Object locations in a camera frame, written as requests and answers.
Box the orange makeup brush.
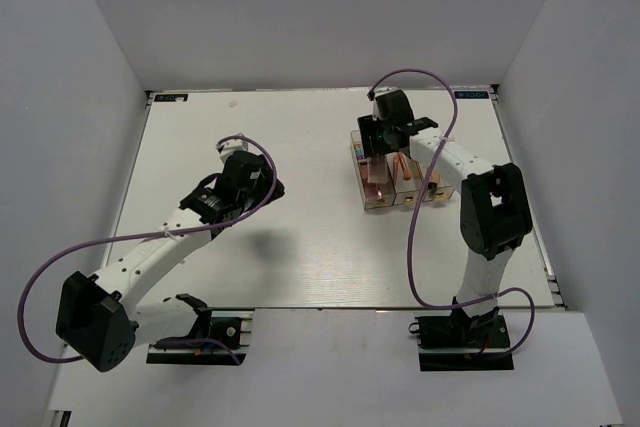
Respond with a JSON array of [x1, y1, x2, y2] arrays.
[[392, 154, 400, 185]]

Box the pink blush palette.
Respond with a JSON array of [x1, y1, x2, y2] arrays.
[[363, 182, 388, 205]]

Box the pink makeup brush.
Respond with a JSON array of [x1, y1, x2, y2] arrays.
[[398, 153, 412, 181]]

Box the silver eyeshadow palette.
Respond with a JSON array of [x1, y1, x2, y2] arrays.
[[366, 155, 389, 184]]

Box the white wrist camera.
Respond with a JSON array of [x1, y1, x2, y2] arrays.
[[216, 134, 249, 162], [366, 87, 397, 101]]

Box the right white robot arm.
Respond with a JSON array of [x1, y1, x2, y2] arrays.
[[357, 89, 533, 346]]

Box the clear organizer bin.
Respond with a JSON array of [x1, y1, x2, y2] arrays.
[[418, 163, 454, 203], [386, 152, 422, 206], [350, 130, 396, 210]]

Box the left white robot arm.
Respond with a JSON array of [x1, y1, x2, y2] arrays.
[[56, 149, 284, 372]]

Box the right clear organizer bin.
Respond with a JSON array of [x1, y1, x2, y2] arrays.
[[418, 163, 454, 203]]

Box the middle clear organizer bin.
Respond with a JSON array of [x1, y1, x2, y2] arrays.
[[386, 152, 422, 206]]

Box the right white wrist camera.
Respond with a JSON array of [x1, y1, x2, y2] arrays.
[[366, 87, 397, 101]]

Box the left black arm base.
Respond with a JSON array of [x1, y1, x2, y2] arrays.
[[146, 311, 253, 366]]

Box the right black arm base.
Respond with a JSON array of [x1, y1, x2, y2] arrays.
[[408, 315, 514, 372]]

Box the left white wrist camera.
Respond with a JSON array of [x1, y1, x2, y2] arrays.
[[216, 134, 249, 162]]

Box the colourful square eyeshadow palette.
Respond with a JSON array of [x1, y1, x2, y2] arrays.
[[353, 144, 366, 161]]

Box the left clear organizer bin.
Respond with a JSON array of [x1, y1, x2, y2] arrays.
[[350, 130, 396, 210]]

